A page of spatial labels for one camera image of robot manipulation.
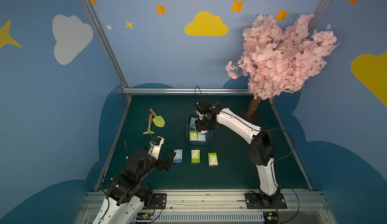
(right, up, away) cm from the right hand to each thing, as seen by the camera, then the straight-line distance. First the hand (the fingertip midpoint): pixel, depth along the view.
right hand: (201, 127), depth 89 cm
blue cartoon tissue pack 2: (+1, -2, -6) cm, 6 cm away
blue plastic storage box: (+5, -6, +8) cm, 11 cm away
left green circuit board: (-29, -41, -18) cm, 53 cm away
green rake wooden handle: (-36, +2, +15) cm, 39 cm away
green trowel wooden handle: (-30, +3, +16) cm, 35 cm away
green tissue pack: (+6, -18, -3) cm, 20 cm away
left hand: (-18, -8, -17) cm, 26 cm away
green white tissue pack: (-4, -17, -2) cm, 18 cm away
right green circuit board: (+34, -43, -16) cm, 57 cm away
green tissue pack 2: (-5, -6, +6) cm, 10 cm away
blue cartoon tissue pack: (-14, -18, -2) cm, 23 cm away
